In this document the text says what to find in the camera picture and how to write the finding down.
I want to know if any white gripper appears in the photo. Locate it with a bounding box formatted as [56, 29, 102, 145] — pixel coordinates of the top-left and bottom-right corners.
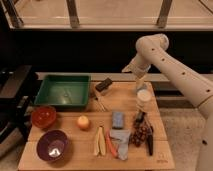
[122, 54, 151, 91]

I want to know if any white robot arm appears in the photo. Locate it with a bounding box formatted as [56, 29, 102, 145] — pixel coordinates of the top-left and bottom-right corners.
[122, 34, 213, 171]

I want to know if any red bowl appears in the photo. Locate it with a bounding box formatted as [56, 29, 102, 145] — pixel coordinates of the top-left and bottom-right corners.
[31, 106, 57, 129]

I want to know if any purple bowl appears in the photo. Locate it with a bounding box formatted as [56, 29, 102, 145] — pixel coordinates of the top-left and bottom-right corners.
[36, 130, 69, 162]

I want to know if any white cup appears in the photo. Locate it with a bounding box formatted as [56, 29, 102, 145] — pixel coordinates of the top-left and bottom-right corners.
[137, 89, 152, 112]

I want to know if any black rectangular block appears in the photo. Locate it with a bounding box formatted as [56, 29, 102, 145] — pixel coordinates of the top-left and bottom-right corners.
[95, 78, 112, 92]

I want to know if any blue sponge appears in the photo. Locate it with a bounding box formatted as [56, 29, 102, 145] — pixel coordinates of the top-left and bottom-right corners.
[112, 111, 124, 129]

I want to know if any bunch of red grapes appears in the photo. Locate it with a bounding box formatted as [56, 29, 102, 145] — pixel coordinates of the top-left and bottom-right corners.
[130, 121, 148, 147]

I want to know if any grey blue cloth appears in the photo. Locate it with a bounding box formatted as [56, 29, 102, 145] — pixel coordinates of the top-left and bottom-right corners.
[110, 129, 131, 160]

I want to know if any orange carrot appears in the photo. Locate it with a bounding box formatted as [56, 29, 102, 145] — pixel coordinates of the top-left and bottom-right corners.
[106, 131, 118, 158]

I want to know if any green plastic tray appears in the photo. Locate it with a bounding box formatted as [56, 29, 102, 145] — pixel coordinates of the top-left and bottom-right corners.
[34, 75, 91, 108]

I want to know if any yellow apple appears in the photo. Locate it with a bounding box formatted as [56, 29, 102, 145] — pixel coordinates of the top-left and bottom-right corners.
[77, 115, 90, 130]

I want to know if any black chair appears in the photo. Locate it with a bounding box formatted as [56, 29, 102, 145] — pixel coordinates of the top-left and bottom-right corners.
[0, 65, 32, 144]

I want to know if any black handled knife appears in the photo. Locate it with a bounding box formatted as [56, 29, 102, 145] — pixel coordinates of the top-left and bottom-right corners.
[135, 111, 154, 156]

